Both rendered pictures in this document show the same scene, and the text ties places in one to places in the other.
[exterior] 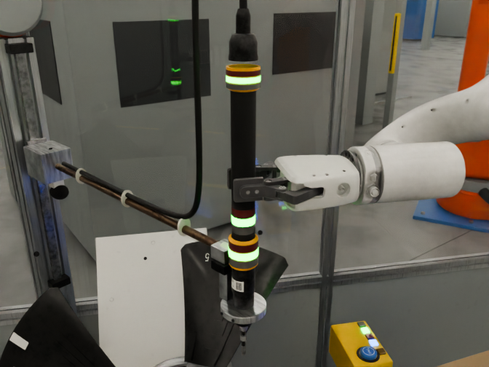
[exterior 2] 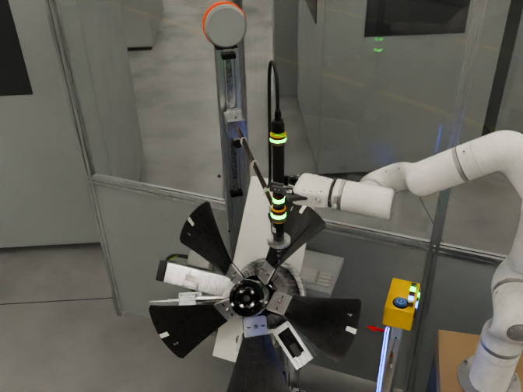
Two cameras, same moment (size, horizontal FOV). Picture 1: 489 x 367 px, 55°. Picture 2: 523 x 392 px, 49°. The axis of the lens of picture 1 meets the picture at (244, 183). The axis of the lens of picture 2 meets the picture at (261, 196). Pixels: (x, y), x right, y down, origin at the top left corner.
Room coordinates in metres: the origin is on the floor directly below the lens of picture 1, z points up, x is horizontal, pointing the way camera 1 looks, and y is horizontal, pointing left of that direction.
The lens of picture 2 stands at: (-0.54, -0.69, 2.51)
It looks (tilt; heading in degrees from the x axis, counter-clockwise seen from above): 34 degrees down; 33
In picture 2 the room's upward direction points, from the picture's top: 2 degrees counter-clockwise
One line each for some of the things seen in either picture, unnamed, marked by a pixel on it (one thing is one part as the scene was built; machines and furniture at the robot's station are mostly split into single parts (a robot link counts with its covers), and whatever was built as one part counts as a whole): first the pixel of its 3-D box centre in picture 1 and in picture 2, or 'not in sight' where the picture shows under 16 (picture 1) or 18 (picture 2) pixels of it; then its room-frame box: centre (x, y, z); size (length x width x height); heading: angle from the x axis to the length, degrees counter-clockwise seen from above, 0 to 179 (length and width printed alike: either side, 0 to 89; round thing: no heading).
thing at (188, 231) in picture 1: (125, 199); (254, 165); (0.81, 0.22, 1.53); 0.54 x 0.01 x 0.01; 46
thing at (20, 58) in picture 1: (41, 176); (233, 129); (1.07, 0.49, 1.48); 0.05 x 0.03 x 0.62; 136
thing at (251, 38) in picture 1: (243, 186); (278, 184); (0.60, 0.00, 1.64); 0.04 x 0.04 x 0.46
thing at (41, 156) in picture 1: (47, 161); (234, 123); (1.03, 0.45, 1.53); 0.10 x 0.07 x 0.08; 46
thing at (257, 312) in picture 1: (238, 280); (277, 226); (0.61, 0.01, 1.49); 0.09 x 0.07 x 0.10; 46
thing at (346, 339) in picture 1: (358, 357); (401, 304); (0.96, -0.29, 1.02); 0.16 x 0.10 x 0.11; 11
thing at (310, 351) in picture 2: not in sight; (296, 342); (0.64, -0.04, 0.98); 0.20 x 0.16 x 0.20; 11
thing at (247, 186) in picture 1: (260, 192); (279, 190); (0.57, -0.02, 1.65); 0.07 x 0.03 x 0.03; 102
